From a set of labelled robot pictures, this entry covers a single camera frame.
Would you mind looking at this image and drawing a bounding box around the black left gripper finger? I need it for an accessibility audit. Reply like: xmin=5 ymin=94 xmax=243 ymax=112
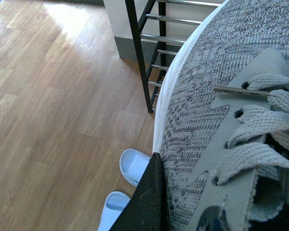
xmin=110 ymin=153 xmax=168 ymax=231

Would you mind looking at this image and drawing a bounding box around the grey knit sneaker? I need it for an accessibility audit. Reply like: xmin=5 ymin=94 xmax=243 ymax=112
xmin=154 ymin=0 xmax=289 ymax=231

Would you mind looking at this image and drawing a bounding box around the black metal shoe rack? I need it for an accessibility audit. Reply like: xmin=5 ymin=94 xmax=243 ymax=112
xmin=125 ymin=0 xmax=221 ymax=113

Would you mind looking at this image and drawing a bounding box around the light blue slipper near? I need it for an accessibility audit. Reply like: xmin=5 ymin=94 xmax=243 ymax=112
xmin=97 ymin=191 xmax=130 ymax=231

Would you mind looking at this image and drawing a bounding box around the light blue slipper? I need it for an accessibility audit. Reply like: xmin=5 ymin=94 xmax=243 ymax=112
xmin=119 ymin=149 xmax=151 ymax=187
xmin=97 ymin=191 xmax=130 ymax=231

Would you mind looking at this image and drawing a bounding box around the light blue slipper far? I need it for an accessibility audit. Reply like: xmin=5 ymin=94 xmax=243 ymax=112
xmin=119 ymin=149 xmax=151 ymax=187

